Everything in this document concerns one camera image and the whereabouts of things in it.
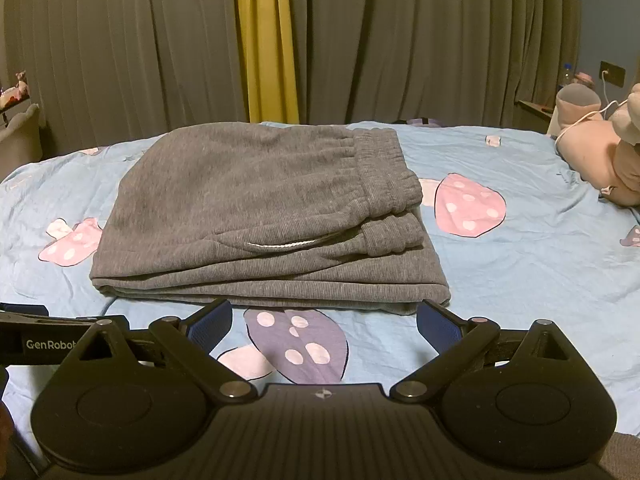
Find grey armchair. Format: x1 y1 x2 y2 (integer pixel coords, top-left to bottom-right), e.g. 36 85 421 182
0 104 42 181

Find large pink plush toy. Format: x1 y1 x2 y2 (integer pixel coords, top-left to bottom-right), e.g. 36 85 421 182
554 82 640 207

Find light blue mushroom-print bed sheet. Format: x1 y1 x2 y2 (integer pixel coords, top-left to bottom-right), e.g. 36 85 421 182
0 120 640 463

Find wall socket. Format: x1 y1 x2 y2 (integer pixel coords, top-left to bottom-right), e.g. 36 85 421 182
599 60 627 87

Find small pink toy figure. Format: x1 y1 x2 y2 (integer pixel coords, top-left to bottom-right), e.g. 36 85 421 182
0 71 32 111

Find round grey pink plush toy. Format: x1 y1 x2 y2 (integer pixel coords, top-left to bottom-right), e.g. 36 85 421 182
546 82 602 137

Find grey pants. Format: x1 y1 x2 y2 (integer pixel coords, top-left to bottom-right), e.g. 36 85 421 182
90 122 454 317

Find grey curtain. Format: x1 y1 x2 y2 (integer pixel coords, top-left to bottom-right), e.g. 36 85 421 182
287 0 597 129
0 0 251 155

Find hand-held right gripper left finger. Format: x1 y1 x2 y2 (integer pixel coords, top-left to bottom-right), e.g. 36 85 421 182
60 299 258 404

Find yellow curtain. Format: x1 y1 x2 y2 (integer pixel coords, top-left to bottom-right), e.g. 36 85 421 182
233 0 301 125

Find wooden nightstand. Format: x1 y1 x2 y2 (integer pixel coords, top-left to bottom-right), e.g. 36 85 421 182
516 100 557 134

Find white cable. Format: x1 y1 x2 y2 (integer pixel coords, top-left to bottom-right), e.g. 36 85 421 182
554 70 632 153

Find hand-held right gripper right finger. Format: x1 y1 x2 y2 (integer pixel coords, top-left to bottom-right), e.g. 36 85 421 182
390 299 584 404

